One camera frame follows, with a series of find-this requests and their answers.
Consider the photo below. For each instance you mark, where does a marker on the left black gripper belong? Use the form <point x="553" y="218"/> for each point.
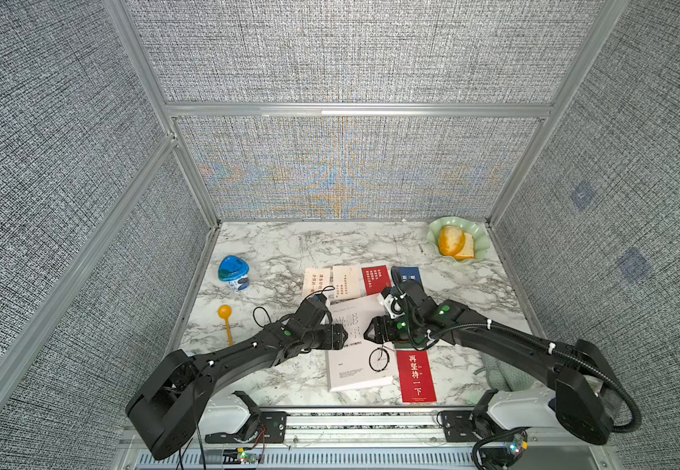
<point x="334" y="337"/>

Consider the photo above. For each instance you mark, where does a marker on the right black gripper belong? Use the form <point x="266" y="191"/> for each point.
<point x="383" y="332"/>

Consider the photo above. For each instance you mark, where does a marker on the white photo album book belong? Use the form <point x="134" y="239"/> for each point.
<point x="360" y="364"/>

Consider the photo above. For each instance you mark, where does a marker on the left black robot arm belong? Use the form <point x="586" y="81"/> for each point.
<point x="167" y="408"/>

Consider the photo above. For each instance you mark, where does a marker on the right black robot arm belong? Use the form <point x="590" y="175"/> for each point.
<point x="583" y="395"/>

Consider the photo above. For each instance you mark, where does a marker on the dark red card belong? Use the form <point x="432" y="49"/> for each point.
<point x="375" y="279"/>

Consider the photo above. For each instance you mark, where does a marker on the blue card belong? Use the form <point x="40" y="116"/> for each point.
<point x="401" y="274"/>

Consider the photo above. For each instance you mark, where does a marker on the large red card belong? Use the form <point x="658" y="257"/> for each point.
<point x="415" y="377"/>

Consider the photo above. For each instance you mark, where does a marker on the yellow spoon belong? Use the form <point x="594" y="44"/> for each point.
<point x="225" y="312"/>

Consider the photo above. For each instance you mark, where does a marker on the bread piece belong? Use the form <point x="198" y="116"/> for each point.
<point x="454" y="242"/>

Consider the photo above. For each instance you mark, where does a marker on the blue lidded cup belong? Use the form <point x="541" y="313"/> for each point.
<point x="234" y="272"/>

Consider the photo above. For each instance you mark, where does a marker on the green glass plate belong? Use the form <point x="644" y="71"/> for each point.
<point x="481" y="239"/>

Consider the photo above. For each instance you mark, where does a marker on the green folded cloth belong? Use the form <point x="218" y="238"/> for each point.
<point x="504" y="377"/>

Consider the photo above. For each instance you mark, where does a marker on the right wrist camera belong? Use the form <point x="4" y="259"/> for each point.
<point x="390" y="303"/>

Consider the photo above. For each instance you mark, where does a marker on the aluminium front rail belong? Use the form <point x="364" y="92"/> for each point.
<point x="322" y="438"/>

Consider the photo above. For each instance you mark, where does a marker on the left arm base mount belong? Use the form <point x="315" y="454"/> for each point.
<point x="237" y="420"/>

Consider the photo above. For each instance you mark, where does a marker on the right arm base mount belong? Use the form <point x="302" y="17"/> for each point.
<point x="493" y="447"/>

